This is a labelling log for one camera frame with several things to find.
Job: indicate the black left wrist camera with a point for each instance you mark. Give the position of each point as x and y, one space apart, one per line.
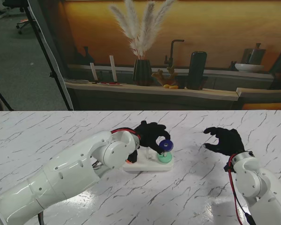
133 157

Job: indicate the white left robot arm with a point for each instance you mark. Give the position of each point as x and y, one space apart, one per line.
61 173

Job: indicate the printed kitchen backdrop banner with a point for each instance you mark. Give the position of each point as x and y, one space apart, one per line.
201 23

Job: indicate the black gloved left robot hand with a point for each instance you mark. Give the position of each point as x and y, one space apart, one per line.
150 136

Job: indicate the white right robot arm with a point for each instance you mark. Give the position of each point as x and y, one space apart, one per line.
257 185

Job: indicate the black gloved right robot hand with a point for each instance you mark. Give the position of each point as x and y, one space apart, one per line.
229 140

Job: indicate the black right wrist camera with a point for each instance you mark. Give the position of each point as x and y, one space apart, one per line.
226 168

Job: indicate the black office chair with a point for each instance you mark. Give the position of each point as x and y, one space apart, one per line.
22 23

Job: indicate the black stand leg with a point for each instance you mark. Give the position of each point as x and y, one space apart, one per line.
2 98

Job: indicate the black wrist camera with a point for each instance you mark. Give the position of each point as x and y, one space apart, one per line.
226 168
133 157

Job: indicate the white Hanoi base with rods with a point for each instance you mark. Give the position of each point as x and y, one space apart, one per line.
145 165

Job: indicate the black backdrop stand pole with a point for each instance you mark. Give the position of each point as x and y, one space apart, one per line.
52 75

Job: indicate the white desk frame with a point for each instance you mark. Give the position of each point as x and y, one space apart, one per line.
0 17

